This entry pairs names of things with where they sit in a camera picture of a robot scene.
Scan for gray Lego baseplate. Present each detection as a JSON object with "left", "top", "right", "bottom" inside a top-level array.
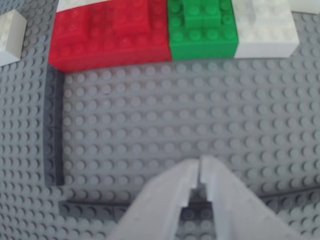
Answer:
[{"left": 0, "top": 0, "right": 320, "bottom": 240}]

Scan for red Lego cube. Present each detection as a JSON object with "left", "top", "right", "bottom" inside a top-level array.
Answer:
[
  {"left": 109, "top": 0, "right": 173, "bottom": 66},
  {"left": 48, "top": 6, "right": 113, "bottom": 74}
]

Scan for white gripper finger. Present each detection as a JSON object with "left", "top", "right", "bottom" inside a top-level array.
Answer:
[
  {"left": 107, "top": 156, "right": 202, "bottom": 240},
  {"left": 201, "top": 154, "right": 303, "bottom": 240}
]

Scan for white Lego cube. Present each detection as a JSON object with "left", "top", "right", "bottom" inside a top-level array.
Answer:
[
  {"left": 0, "top": 9, "right": 28, "bottom": 66},
  {"left": 231, "top": 0, "right": 300, "bottom": 60},
  {"left": 291, "top": 0, "right": 320, "bottom": 14},
  {"left": 56, "top": 0, "right": 111, "bottom": 13}
]

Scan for green Lego cube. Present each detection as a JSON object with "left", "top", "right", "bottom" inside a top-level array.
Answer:
[{"left": 166, "top": 0, "right": 238, "bottom": 61}]

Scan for dark gray Lego frame strip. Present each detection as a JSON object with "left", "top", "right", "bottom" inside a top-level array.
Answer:
[
  {"left": 44, "top": 65, "right": 65, "bottom": 187},
  {"left": 58, "top": 186, "right": 320, "bottom": 221}
]

